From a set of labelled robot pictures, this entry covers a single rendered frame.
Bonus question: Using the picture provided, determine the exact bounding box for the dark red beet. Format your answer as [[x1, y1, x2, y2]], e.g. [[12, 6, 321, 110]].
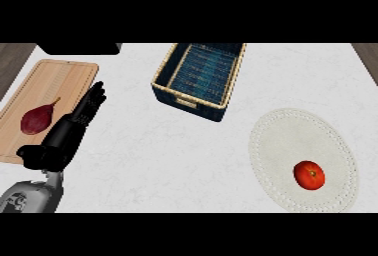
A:
[[20, 96, 62, 136]]

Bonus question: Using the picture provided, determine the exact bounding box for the dark blue wicker basket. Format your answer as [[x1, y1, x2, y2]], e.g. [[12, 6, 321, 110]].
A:
[[149, 42, 248, 123]]

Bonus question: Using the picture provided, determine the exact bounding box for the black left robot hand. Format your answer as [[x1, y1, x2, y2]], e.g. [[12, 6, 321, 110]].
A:
[[15, 80, 108, 173]]

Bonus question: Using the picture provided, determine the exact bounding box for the black appliance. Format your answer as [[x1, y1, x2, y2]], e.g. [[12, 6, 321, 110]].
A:
[[37, 42, 124, 56]]

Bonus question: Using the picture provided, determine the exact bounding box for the red tomato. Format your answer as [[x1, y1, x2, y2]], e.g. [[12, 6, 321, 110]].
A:
[[293, 160, 327, 191]]

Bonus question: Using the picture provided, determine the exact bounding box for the white oval lace placemat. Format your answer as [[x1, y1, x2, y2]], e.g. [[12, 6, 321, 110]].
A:
[[247, 107, 361, 214]]

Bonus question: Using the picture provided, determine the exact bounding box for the pale wooden cutting board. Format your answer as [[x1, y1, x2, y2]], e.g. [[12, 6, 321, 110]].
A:
[[0, 59, 101, 165]]

